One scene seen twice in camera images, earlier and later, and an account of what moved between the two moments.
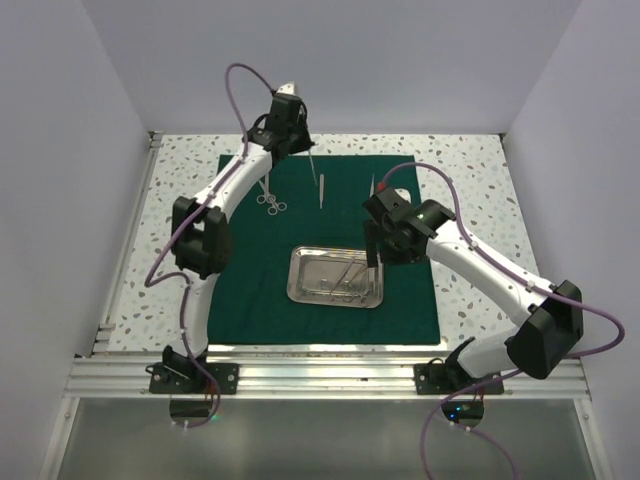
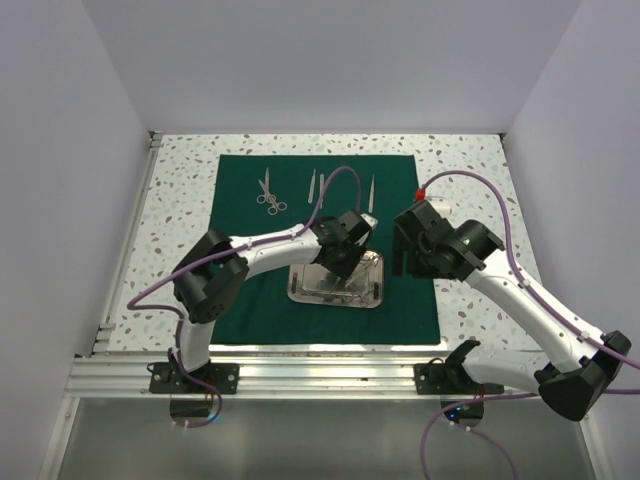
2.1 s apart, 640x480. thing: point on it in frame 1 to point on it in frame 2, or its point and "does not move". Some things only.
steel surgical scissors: [281, 206] does not move
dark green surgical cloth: [318, 203] does not move
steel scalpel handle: [313, 170] to [312, 187]
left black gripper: [305, 142] to [345, 269]
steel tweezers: [321, 190] does not move
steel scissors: [262, 198] does not move
